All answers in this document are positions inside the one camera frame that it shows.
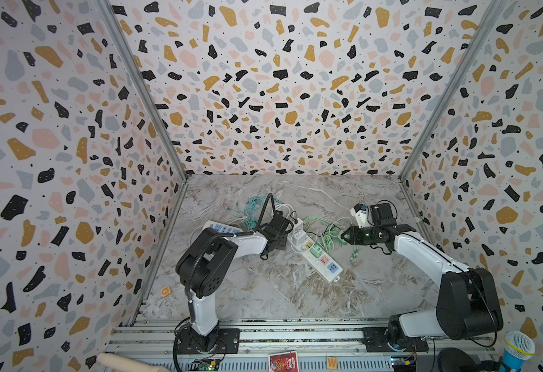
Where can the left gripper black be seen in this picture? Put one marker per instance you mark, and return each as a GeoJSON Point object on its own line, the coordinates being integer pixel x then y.
{"type": "Point", "coordinates": [284, 242]}

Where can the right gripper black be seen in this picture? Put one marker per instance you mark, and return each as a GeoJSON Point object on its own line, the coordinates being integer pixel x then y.
{"type": "Point", "coordinates": [353, 235]}

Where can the white square charger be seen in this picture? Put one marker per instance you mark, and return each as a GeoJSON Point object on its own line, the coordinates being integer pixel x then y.
{"type": "Point", "coordinates": [298, 225]}

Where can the white rectangular charger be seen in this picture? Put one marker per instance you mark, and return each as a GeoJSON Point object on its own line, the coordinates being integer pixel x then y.
{"type": "Point", "coordinates": [304, 243]}

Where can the green charger plug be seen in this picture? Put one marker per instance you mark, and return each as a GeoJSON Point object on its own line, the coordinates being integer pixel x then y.
{"type": "Point", "coordinates": [316, 251]}

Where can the large colourful power strip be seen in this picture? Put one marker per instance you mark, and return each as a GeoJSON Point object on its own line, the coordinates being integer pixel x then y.
{"type": "Point", "coordinates": [325, 265]}

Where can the small white blue power strip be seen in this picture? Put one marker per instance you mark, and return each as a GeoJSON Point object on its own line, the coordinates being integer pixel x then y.
{"type": "Point", "coordinates": [221, 227]}

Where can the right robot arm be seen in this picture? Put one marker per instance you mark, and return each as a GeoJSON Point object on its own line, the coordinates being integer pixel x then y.
{"type": "Point", "coordinates": [467, 302]}

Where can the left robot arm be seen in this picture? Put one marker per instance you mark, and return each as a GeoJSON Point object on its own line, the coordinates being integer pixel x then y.
{"type": "Point", "coordinates": [204, 266]}

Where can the orange tag on table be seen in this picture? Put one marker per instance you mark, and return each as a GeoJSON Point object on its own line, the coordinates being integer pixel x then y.
{"type": "Point", "coordinates": [166, 291]}

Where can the red snack packet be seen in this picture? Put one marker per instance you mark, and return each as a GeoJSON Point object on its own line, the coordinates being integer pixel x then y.
{"type": "Point", "coordinates": [283, 362]}

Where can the small yellow tag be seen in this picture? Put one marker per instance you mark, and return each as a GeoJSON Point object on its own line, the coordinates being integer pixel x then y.
{"type": "Point", "coordinates": [332, 363]}

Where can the black round object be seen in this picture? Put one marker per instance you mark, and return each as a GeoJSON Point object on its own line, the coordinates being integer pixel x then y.
{"type": "Point", "coordinates": [455, 360]}

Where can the blue toy microphone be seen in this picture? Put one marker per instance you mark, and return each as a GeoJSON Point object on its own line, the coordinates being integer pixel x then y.
{"type": "Point", "coordinates": [518, 348]}

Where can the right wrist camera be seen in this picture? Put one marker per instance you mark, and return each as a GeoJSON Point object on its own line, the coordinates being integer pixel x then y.
{"type": "Point", "coordinates": [382, 214]}

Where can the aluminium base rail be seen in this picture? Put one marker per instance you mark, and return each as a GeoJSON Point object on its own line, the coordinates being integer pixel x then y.
{"type": "Point", "coordinates": [354, 342]}

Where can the beige roll handle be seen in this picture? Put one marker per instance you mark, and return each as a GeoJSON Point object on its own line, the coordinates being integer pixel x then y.
{"type": "Point", "coordinates": [122, 364]}

